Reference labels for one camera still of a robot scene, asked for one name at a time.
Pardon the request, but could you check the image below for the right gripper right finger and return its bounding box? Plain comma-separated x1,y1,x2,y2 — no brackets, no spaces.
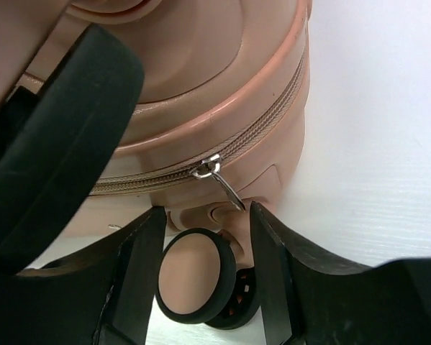
250,203,431,344

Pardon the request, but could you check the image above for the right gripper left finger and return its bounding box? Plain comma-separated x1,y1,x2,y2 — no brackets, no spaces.
0,207,166,344

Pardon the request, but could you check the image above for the pink hard-shell suitcase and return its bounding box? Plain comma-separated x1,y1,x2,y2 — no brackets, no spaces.
0,1,312,330

